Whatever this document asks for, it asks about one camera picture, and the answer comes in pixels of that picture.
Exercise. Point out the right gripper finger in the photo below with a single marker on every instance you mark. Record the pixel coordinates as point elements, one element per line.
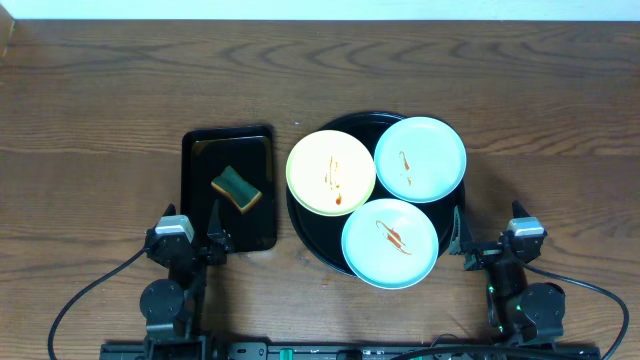
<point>461,239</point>
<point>518,210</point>

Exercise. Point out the yellow plate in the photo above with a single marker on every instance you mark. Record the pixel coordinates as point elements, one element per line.
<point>330,173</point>

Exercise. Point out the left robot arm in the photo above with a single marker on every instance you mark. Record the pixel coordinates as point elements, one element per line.
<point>173,306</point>

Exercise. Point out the black rectangular tray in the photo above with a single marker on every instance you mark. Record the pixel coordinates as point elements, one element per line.
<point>205,155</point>

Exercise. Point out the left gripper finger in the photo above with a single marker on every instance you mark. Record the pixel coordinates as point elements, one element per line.
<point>170,210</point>
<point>215,230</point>

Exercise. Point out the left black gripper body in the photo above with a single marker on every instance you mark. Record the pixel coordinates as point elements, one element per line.
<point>198,253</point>

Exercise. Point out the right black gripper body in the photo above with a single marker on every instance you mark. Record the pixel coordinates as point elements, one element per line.
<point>485,254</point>

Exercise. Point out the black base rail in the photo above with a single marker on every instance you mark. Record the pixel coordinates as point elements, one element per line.
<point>263,351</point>

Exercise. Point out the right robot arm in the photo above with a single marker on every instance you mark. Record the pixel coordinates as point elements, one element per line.
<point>526,313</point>

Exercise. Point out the green and yellow sponge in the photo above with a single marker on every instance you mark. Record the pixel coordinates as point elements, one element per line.
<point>235,188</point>

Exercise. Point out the light blue plate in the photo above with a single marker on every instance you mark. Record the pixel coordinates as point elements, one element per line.
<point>389,244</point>
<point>420,159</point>

